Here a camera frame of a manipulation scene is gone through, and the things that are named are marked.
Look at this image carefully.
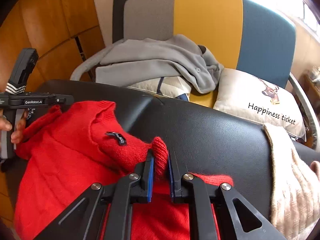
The red knit sweater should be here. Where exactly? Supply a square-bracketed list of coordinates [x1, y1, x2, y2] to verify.
[13, 100, 234, 240]

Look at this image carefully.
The person's left hand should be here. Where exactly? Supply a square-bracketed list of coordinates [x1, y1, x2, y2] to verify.
[1, 109, 28, 144]

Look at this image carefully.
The black leather bench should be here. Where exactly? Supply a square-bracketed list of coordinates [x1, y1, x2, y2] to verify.
[27, 80, 319, 239]

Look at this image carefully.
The white printed cushion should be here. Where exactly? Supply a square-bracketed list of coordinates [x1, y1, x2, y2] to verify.
[213, 68, 306, 140]

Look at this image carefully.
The grey hooded sweatshirt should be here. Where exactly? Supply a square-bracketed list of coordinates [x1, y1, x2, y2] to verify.
[70, 34, 224, 94]

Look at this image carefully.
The grey yellow blue armchair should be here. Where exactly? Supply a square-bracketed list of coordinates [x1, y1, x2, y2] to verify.
[112, 0, 319, 133]

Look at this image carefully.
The cream cable knit sweater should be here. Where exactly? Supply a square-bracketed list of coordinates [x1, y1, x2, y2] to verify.
[263, 123, 319, 239]

